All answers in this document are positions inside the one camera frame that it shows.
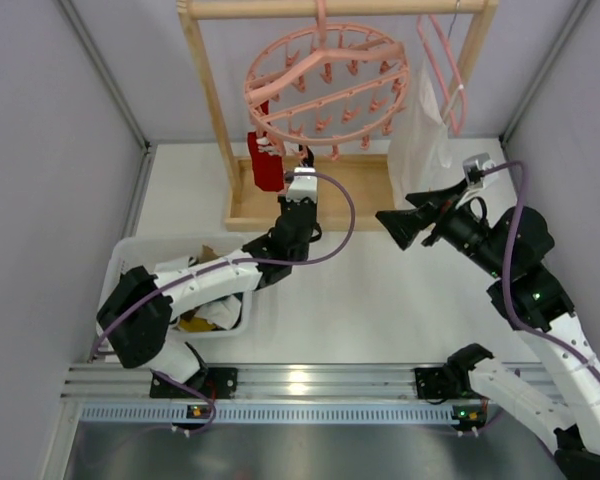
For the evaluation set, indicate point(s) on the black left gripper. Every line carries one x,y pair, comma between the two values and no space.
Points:
298,203

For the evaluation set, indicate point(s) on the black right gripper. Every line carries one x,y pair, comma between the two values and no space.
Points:
434,223

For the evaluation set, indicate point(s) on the pink round clip hanger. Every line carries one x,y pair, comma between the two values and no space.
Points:
327,84

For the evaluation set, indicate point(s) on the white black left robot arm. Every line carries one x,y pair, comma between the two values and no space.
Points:
137,316

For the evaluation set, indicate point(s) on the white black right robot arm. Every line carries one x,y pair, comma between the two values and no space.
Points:
538,309

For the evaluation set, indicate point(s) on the pink clothes hanger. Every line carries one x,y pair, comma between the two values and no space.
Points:
442,60

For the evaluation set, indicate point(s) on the white hanging cloth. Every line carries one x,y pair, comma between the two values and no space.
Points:
419,148

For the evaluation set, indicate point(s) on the wooden clothes rack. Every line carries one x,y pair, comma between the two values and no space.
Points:
362,172

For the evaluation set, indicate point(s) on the brown striped sock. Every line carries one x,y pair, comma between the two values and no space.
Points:
208,254

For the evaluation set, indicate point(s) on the white folded sock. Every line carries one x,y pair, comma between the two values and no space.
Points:
223,313

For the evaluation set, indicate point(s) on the yellow sock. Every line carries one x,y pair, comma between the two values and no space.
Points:
195,325

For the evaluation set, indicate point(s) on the white plastic basket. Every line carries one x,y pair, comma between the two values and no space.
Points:
168,259

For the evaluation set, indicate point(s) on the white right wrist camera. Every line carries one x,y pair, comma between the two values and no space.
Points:
475,179

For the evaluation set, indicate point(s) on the aluminium rail base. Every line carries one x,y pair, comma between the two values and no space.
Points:
464,398

